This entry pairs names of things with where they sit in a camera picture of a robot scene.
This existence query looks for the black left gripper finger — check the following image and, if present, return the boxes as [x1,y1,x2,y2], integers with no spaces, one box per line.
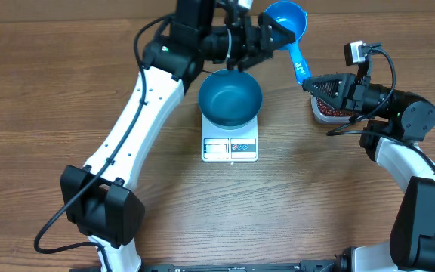
[236,52,273,72]
[258,12,296,51]

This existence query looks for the blue plastic measuring scoop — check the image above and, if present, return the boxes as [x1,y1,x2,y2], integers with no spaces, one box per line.
[265,1,311,85]

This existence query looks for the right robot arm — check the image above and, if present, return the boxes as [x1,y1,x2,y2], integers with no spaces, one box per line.
[302,73,435,271]

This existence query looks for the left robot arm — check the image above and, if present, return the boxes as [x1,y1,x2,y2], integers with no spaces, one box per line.
[60,0,296,271]

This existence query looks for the teal metal bowl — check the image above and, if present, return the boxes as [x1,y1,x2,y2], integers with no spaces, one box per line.
[198,70,264,129]

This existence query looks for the white digital kitchen scale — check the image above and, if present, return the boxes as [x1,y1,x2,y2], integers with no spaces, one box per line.
[201,115,259,162]

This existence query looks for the red beans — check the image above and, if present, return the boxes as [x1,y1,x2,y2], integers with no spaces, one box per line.
[316,98,353,117]

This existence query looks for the clear plastic food container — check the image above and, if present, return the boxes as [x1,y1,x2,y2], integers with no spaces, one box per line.
[311,97,353,125]

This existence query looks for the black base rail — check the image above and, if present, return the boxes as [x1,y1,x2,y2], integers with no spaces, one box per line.
[141,260,335,272]

